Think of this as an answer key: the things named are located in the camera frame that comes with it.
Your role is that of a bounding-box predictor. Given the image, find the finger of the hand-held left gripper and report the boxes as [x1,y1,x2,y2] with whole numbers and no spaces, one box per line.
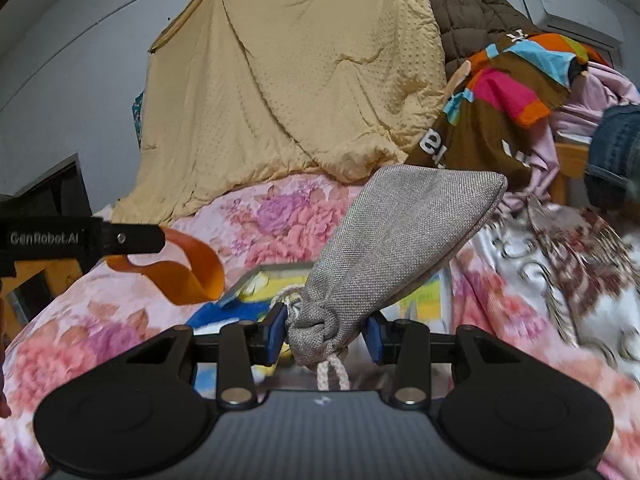
[102,224,167,256]

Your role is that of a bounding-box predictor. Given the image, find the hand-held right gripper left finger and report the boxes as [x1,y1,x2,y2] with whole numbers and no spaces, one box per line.
[122,305,290,407]

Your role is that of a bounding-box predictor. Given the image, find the pale pink cloth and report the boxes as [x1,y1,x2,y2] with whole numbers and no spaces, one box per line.
[500,60,640,216]

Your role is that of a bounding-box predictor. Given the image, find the white air conditioner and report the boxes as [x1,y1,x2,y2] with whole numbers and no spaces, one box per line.
[519,0,626,51]

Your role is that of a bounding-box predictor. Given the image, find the wooden bed frame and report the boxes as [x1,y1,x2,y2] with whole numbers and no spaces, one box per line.
[2,260,86,316]

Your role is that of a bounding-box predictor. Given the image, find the blue jeans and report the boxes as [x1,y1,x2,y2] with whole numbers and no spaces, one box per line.
[582,105,640,211]

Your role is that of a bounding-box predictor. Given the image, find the pink floral blanket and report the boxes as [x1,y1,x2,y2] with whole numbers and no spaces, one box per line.
[0,170,640,480]

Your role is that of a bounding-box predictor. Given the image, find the cartoon print storage box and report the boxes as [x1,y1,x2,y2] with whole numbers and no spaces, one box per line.
[187,262,446,396]

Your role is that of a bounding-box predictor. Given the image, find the orange strap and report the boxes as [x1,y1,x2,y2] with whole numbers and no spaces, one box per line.
[105,227,226,306]

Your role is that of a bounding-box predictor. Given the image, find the dark cabinet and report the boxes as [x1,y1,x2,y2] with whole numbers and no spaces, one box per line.
[0,152,93,223]

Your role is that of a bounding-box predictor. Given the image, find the wooden chair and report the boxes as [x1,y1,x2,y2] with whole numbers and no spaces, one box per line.
[552,142,593,206]

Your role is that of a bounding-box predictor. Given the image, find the brown puffer jacket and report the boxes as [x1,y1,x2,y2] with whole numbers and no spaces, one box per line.
[424,0,543,81]

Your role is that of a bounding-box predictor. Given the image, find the grey drawstring pouch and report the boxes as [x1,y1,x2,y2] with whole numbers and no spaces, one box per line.
[286,165,508,391]

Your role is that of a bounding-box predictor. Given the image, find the yellow dotted blanket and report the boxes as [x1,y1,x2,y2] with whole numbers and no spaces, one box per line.
[110,0,448,226]

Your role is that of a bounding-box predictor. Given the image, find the brown multicolour patch garment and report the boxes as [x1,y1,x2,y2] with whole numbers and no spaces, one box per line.
[407,32,608,183]

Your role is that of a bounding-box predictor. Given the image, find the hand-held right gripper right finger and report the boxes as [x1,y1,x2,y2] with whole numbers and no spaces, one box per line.
[364,310,506,408]

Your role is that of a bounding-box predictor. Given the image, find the teal patterned cloth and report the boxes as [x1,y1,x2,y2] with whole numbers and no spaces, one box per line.
[131,91,145,148]

